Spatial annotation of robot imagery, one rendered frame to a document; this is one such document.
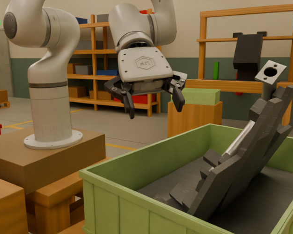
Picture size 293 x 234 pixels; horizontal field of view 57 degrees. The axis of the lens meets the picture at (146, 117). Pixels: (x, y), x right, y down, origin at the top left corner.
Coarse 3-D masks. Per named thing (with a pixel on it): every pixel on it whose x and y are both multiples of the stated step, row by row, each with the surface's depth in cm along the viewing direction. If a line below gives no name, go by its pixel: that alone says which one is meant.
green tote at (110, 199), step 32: (224, 128) 102; (128, 160) 73; (160, 160) 84; (192, 160) 99; (288, 160) 89; (96, 192) 59; (128, 192) 52; (96, 224) 61; (128, 224) 54; (160, 224) 48; (192, 224) 43; (288, 224) 43
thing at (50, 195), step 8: (104, 160) 98; (72, 176) 84; (56, 184) 79; (64, 184) 79; (72, 184) 80; (80, 184) 82; (32, 192) 76; (40, 192) 74; (48, 192) 74; (56, 192) 75; (64, 192) 77; (72, 192) 80; (32, 200) 77; (40, 200) 75; (48, 200) 73; (56, 200) 75; (64, 200) 78
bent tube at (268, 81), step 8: (272, 64) 58; (264, 72) 59; (272, 72) 59; (280, 72) 56; (264, 80) 57; (272, 80) 56; (264, 88) 61; (272, 88) 60; (264, 96) 63; (248, 128) 66; (240, 136) 65; (232, 144) 65; (240, 144) 64; (224, 152) 65; (232, 152) 64
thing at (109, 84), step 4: (116, 76) 54; (112, 80) 53; (116, 80) 53; (120, 80) 53; (104, 84) 52; (108, 84) 52; (112, 84) 52; (116, 84) 53; (108, 88) 51; (108, 92) 52; (112, 92) 51
